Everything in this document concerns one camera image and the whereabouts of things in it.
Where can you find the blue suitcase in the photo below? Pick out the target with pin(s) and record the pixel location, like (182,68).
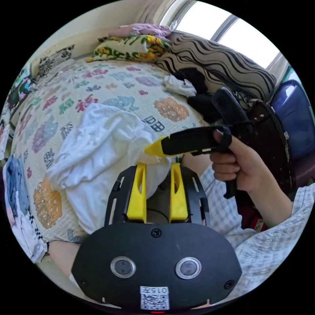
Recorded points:
(292,118)

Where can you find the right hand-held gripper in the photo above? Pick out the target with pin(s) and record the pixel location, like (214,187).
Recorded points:
(194,142)

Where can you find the person's right forearm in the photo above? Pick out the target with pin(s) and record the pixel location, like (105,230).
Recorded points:
(273,204)

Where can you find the bed with printed quilt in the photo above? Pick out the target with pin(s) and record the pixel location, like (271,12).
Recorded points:
(73,98)

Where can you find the black wavy striped cushion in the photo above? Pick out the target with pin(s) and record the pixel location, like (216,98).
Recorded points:
(221,64)

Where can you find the small white garment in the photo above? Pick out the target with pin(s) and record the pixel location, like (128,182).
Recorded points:
(180,86)

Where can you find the person's right hand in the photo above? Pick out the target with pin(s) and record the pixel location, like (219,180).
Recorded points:
(242,167)

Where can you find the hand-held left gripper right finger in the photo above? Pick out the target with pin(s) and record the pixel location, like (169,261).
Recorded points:
(178,201)

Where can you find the yellow green floral pillow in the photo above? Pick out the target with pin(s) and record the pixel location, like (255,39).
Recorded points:
(128,48)

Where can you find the black garment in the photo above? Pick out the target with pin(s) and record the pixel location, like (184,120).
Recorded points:
(197,98)

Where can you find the black bag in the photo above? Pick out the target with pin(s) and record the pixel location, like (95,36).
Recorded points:
(273,137)

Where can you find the person's body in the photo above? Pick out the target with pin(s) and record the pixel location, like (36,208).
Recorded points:
(260,246)

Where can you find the purple rolled blanket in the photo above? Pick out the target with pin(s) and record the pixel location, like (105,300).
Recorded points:
(142,29)

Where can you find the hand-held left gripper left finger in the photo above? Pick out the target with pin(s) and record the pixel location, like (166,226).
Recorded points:
(136,197)

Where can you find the window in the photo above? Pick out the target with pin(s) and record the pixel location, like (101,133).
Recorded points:
(221,24)

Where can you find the pile of clothes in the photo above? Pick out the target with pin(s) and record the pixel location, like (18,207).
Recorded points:
(22,209)

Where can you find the white t-shirt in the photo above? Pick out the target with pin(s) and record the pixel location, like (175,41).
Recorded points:
(103,152)

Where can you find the black white patterned cushion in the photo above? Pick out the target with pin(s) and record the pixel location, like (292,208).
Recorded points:
(55,60)

